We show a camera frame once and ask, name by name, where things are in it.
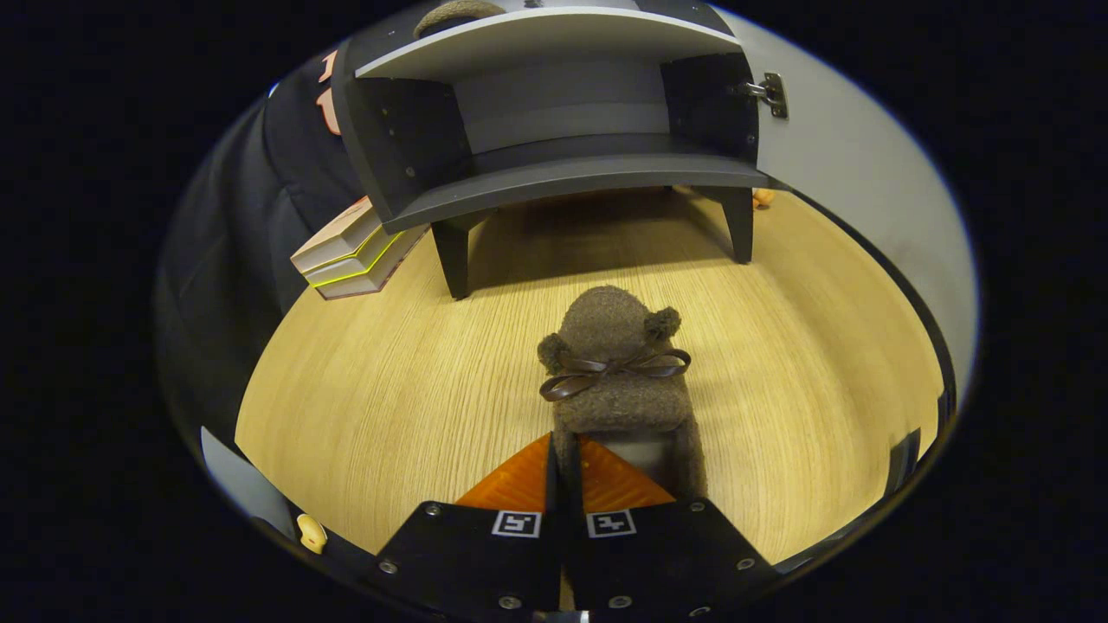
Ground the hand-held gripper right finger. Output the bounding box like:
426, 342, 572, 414
564, 435, 782, 617

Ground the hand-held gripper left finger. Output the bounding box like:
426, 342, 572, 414
370, 433, 565, 617

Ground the brown fuzzy shoe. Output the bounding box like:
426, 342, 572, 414
414, 0, 507, 40
537, 286, 706, 503

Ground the dark grey shoe cabinet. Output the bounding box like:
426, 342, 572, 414
332, 0, 771, 301

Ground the metal door hinge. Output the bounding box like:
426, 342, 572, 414
731, 72, 789, 119

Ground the red edged book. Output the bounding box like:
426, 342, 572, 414
313, 223, 431, 301

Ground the yellow edged book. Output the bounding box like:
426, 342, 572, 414
303, 227, 408, 289

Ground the black backdrop cloth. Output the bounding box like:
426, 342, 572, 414
156, 52, 373, 425

